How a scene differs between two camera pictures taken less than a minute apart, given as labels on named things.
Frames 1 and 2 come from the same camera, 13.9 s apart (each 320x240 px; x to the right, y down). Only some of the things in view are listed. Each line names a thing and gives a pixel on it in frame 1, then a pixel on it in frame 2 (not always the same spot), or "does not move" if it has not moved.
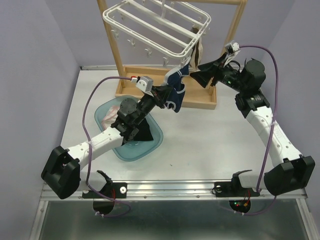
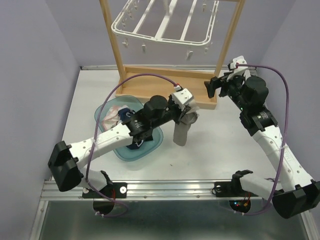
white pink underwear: x=111 y=115 does not move
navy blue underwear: x=173 y=77 -> x=125 y=115
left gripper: x=160 y=93 -> x=179 y=111
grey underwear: x=196 y=57 -> x=181 y=128
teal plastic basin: x=136 y=150 does not move
